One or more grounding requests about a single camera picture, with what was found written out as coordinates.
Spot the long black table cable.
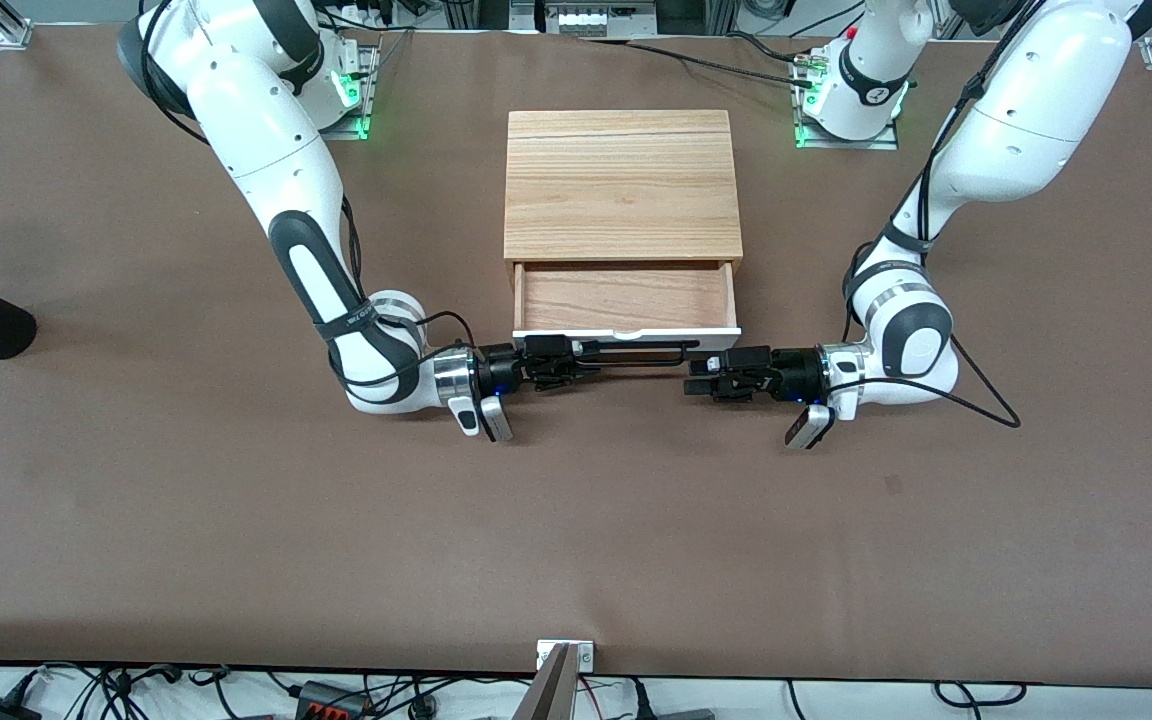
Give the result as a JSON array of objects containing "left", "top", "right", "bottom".
[{"left": 581, "top": 37, "right": 817, "bottom": 89}]

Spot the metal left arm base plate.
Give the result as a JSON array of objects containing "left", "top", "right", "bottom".
[{"left": 793, "top": 50, "right": 902, "bottom": 151}]

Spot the black orange connector block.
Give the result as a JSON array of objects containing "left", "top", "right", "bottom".
[{"left": 296, "top": 680, "right": 373, "bottom": 720}]

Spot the white power strip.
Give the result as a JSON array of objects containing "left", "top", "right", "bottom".
[{"left": 546, "top": 3, "right": 657, "bottom": 39}]

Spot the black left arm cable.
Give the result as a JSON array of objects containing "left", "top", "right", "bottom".
[{"left": 839, "top": 0, "right": 1047, "bottom": 430}]

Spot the aluminium camera mount beam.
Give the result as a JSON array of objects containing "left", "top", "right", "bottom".
[{"left": 511, "top": 643, "right": 578, "bottom": 720}]

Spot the white drawer with black handle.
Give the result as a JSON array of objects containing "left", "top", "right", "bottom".
[{"left": 511, "top": 259, "right": 743, "bottom": 370}]

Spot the wooden drawer cabinet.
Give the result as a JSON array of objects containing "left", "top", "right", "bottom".
[{"left": 503, "top": 110, "right": 745, "bottom": 269}]

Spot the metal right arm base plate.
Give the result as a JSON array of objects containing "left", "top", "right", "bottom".
[{"left": 319, "top": 45, "right": 380, "bottom": 141}]

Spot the black looped floor cable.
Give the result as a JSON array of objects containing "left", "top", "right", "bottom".
[{"left": 934, "top": 681, "right": 1028, "bottom": 707}]

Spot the silver table edge bracket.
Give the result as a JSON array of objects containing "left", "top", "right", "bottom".
[{"left": 536, "top": 640, "right": 595, "bottom": 673}]

